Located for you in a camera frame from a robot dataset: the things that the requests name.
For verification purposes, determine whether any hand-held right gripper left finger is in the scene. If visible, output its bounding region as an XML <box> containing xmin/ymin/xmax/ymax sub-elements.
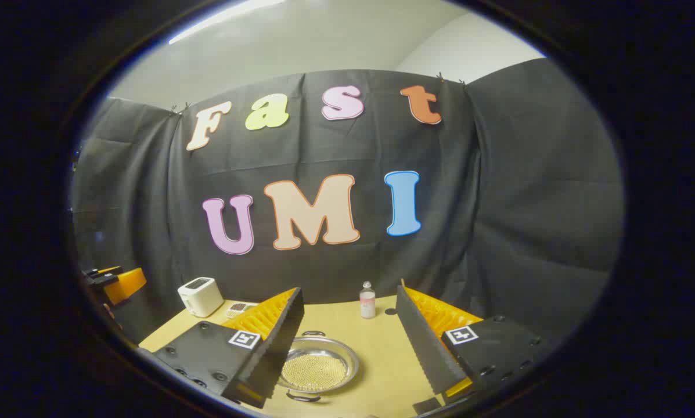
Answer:
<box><xmin>150</xmin><ymin>287</ymin><xmax>305</xmax><ymax>409</ymax></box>

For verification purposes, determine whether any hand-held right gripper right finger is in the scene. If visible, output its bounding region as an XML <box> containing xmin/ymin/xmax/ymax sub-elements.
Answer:
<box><xmin>395</xmin><ymin>280</ymin><xmax>551</xmax><ymax>401</ymax></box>

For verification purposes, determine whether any stainless steel pot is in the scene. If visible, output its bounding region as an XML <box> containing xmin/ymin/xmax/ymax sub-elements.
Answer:
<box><xmin>276</xmin><ymin>330</ymin><xmax>361</xmax><ymax>403</ymax></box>

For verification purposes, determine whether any pile of yellow soybeans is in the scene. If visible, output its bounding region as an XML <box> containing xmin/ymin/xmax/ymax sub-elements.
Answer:
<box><xmin>282</xmin><ymin>353</ymin><xmax>348</xmax><ymax>392</ymax></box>

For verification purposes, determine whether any clear bottle with pink label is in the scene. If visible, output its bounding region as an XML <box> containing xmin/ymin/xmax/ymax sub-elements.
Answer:
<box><xmin>359</xmin><ymin>281</ymin><xmax>377</xmax><ymax>319</ymax></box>

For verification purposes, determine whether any white toaster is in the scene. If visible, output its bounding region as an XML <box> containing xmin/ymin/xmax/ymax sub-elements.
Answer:
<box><xmin>177</xmin><ymin>277</ymin><xmax>225</xmax><ymax>318</ymax></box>

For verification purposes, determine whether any black backdrop cloth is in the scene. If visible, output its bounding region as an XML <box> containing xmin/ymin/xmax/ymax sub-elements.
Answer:
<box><xmin>70</xmin><ymin>57</ymin><xmax>625</xmax><ymax>372</ymax></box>

